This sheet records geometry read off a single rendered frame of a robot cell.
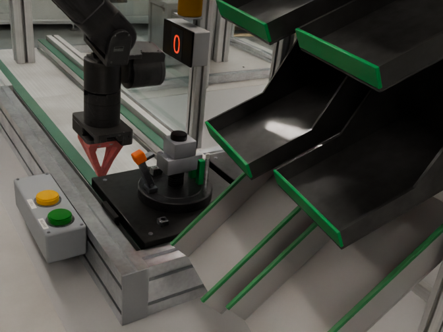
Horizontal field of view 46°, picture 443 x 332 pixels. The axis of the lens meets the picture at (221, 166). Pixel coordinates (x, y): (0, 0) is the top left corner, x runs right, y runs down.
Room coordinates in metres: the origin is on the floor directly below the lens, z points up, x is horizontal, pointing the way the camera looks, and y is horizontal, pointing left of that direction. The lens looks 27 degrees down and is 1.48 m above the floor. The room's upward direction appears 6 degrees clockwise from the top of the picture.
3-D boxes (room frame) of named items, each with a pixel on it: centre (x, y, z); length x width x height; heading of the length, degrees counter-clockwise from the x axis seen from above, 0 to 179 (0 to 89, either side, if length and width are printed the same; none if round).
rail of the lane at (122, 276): (1.00, 0.37, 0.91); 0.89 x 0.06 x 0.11; 36
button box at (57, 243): (0.81, 0.31, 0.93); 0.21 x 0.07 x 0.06; 36
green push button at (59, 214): (0.75, 0.27, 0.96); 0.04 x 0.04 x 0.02
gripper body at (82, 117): (0.78, 0.20, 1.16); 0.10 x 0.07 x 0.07; 37
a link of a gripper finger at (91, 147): (0.79, 0.21, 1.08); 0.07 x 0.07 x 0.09; 37
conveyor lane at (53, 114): (1.12, 0.24, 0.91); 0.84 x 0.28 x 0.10; 36
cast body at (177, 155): (0.87, 0.07, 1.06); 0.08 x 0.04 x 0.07; 126
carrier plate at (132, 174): (0.87, 0.08, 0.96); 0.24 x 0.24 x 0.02; 36
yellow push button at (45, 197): (0.81, 0.31, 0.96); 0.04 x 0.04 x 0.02
